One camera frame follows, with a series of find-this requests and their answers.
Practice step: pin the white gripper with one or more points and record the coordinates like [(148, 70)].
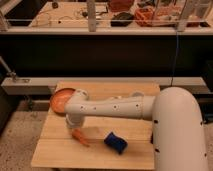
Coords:
[(74, 121)]

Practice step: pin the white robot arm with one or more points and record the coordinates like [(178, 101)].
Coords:
[(178, 131)]

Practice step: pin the orange plate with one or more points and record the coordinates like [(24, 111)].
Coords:
[(59, 99)]

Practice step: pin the blue cloth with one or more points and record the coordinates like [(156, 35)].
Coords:
[(116, 143)]

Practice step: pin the black object on shelf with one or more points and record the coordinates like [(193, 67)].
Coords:
[(122, 19)]

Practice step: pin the orange crate on shelf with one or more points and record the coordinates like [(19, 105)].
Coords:
[(143, 17)]

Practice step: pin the metal clamp bracket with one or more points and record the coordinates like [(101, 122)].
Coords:
[(11, 74)]

